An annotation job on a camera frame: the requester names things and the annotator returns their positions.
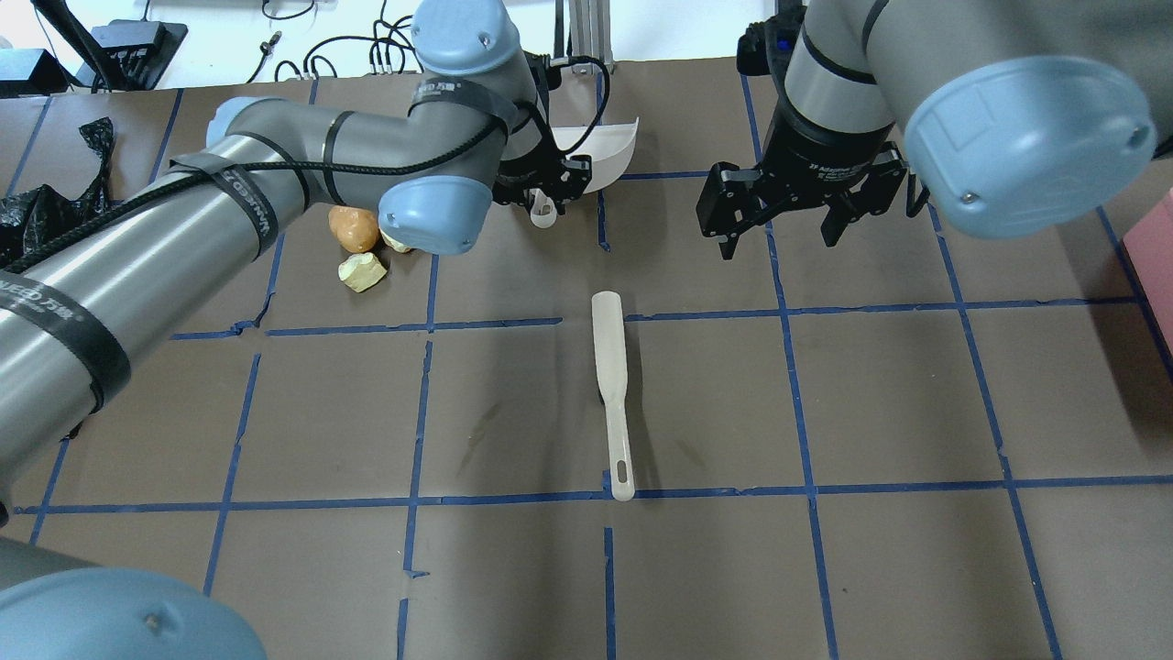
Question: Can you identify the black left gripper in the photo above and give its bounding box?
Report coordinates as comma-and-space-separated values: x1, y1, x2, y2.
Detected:
491, 154, 592, 206

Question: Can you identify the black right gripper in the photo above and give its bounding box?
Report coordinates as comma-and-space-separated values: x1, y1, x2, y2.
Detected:
696, 101, 909, 260

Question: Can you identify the white plastic dustpan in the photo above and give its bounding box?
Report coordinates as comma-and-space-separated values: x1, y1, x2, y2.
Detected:
531, 117, 640, 227

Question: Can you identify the yellow bread piece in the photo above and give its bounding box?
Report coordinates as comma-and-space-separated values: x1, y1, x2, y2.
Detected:
378, 229, 415, 254

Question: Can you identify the brown bread roll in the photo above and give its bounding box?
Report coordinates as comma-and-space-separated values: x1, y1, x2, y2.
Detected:
327, 205, 382, 254

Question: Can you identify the yellow torn bread chunk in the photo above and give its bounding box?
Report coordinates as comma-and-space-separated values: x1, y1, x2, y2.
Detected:
335, 252, 389, 293

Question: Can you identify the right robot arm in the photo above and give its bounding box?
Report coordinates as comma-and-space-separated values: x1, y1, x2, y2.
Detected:
696, 1, 1169, 259

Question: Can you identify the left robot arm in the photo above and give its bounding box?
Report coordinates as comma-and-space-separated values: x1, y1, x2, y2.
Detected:
1, 1, 592, 498

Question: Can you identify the pink bin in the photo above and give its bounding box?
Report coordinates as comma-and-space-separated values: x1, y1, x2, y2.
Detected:
1124, 189, 1172, 352

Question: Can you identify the black trash bag bin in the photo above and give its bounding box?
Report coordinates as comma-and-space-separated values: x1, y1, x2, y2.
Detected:
1, 116, 116, 266

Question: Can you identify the black power strip box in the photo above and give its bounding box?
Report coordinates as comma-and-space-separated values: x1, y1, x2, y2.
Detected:
91, 18, 189, 91

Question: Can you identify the aluminium frame post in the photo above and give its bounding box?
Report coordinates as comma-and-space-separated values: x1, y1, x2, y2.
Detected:
567, 1, 615, 72

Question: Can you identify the black cables bundle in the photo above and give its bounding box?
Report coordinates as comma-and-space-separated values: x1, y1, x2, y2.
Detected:
243, 0, 422, 86

